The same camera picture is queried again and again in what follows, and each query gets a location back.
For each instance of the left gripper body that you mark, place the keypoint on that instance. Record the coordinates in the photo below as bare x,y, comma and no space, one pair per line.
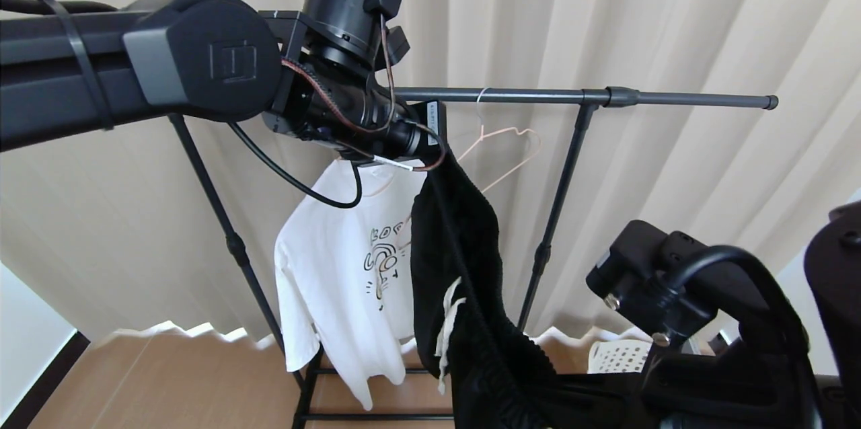
427,133

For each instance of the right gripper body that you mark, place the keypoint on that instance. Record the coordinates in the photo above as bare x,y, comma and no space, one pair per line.
726,395

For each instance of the black garment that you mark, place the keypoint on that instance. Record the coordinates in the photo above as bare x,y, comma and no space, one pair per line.
457,247

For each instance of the white printed t-shirt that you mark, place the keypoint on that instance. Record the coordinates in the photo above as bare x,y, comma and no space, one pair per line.
336,267

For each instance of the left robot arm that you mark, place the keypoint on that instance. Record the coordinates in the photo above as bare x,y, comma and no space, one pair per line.
202,59

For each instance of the white laundry basket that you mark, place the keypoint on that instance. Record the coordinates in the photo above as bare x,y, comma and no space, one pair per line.
619,356

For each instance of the black clothes rack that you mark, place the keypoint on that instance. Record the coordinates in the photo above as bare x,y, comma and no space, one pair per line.
672,97

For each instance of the beige curtain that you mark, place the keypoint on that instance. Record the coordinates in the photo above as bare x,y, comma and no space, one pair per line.
639,12

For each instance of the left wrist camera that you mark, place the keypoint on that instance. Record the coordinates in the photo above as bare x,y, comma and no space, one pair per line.
398,46

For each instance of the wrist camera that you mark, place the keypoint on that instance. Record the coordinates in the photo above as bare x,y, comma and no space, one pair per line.
398,46
639,267

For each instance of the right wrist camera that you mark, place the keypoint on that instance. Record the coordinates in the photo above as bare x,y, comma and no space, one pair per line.
639,267

